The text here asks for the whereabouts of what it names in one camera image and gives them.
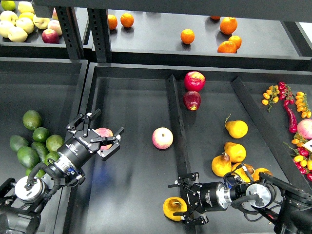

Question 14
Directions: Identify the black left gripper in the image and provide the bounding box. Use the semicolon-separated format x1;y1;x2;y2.
56;109;124;171

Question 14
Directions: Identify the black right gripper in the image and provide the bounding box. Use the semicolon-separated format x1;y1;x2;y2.
168;172;232;224

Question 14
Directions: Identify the yellow pear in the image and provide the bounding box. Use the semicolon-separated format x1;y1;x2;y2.
224;142;246;163
253;168;273;181
232;163;255;182
211;152;232;177
163;196;187;221
224;114;249;139

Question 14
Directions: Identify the dark green avocado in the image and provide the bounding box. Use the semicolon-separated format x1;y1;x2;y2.
17;146;40;169
9;135;29;152

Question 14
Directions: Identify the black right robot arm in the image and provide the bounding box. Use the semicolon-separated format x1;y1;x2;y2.
171;164;312;234

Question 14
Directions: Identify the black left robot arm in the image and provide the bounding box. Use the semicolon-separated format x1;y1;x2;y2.
0;109;124;234

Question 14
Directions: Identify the green avocado lower right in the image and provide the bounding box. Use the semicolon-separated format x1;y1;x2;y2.
44;151;59;165

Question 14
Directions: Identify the green avocado middle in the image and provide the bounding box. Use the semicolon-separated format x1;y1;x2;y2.
31;141;49;163

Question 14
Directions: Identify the green avocado top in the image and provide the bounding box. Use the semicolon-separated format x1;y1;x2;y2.
22;110;42;131

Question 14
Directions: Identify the yellow pear top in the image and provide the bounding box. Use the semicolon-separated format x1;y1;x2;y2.
224;114;249;139

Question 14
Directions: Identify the pink apple left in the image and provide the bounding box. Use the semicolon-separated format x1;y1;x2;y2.
95;128;114;150

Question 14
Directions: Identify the pink apple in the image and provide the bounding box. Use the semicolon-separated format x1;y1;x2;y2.
95;128;114;150
152;127;173;150

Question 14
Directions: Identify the pink apple centre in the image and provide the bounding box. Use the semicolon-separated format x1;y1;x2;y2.
152;127;173;150

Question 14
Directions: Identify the dark red apple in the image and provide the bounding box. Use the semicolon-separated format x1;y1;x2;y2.
183;91;201;111

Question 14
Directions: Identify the bright red apple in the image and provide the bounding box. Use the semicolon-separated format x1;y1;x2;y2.
184;71;206;92

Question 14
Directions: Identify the red apple on shelf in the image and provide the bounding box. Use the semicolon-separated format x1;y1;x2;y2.
41;29;59;44

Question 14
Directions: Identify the orange on shelf left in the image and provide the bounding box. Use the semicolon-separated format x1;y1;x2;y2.
108;14;118;30

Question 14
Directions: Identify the orange shelf centre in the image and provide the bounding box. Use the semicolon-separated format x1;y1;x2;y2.
180;29;195;44

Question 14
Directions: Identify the orange shelf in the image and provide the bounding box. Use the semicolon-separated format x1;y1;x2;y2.
217;40;237;53
180;29;195;44

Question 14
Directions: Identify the pale yellow apple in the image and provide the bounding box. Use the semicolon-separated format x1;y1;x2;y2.
8;27;28;42

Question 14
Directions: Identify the mixed cherry tomato bunch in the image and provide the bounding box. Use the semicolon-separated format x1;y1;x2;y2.
283;132;312;182

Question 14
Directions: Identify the red chili pepper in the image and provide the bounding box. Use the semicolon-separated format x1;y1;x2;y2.
283;100;297;134

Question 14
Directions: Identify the orange cherry tomato bunch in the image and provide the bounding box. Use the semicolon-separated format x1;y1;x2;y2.
261;85;280;112

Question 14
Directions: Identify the pink apple right edge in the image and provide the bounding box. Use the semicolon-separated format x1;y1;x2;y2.
297;119;312;139

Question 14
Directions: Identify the orange shelf front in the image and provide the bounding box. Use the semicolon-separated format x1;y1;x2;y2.
217;40;237;53

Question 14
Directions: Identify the red cherry tomato bunch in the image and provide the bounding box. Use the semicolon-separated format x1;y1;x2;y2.
278;82;295;105

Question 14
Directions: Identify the yellow cherry tomato bunch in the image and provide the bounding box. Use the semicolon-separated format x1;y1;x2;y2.
295;92;312;118

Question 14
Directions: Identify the orange partly hidden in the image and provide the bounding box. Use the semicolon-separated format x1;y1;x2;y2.
210;16;221;20

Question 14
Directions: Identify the small orange on shelf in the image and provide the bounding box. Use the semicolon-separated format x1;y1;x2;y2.
229;35;242;50

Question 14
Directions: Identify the black shelf post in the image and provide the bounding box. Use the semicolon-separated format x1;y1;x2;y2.
87;8;112;63
55;6;83;59

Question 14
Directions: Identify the black shelf post left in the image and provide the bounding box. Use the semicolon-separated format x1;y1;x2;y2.
55;6;83;59

